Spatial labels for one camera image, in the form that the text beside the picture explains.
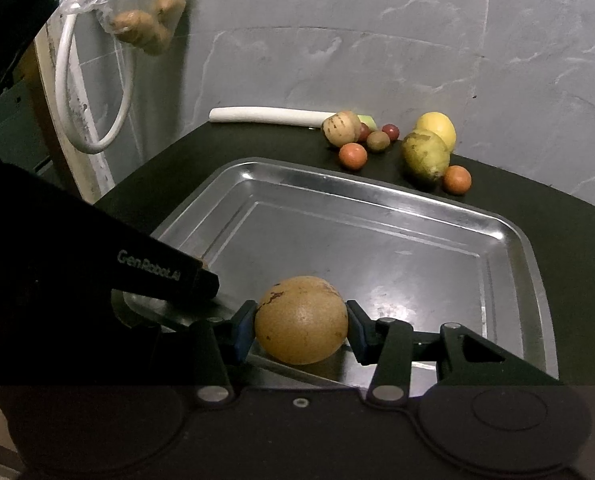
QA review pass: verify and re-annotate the round tan passion fruit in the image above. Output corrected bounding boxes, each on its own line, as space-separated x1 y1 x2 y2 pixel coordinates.
255 275 348 365

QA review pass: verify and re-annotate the orange tangerine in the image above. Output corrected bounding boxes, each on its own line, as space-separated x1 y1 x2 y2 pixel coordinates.
339 143 368 171
443 165 472 195

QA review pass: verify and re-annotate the green yellow pear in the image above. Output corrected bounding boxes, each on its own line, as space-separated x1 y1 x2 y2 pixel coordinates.
401 129 450 181

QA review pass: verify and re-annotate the striped tan melon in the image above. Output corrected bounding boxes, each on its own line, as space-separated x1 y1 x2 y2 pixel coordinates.
321 110 361 148

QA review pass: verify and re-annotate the metal baking tray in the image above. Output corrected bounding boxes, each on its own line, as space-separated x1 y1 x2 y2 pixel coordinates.
111 156 560 392

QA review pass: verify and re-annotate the small brown kiwi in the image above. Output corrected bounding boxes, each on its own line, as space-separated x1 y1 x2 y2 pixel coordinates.
366 130 391 152

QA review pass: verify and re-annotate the red jujube right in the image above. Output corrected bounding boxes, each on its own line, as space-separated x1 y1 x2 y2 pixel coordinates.
381 124 401 142

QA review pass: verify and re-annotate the red jujube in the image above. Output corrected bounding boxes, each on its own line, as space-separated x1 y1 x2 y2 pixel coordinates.
358 122 372 143
381 124 401 142

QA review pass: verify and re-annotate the white green leek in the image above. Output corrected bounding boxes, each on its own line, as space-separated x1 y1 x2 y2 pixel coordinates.
207 105 379 131

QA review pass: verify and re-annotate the red jujube left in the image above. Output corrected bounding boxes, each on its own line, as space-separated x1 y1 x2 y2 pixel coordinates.
358 122 372 143

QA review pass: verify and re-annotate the yellow lemon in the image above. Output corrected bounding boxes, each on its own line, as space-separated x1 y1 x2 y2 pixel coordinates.
416 112 457 152

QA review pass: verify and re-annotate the ginger root in bag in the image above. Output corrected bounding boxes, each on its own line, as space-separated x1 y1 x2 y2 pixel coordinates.
110 0 187 56

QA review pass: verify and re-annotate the white hose loop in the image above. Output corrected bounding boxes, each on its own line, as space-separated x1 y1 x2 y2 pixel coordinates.
53 12 135 155

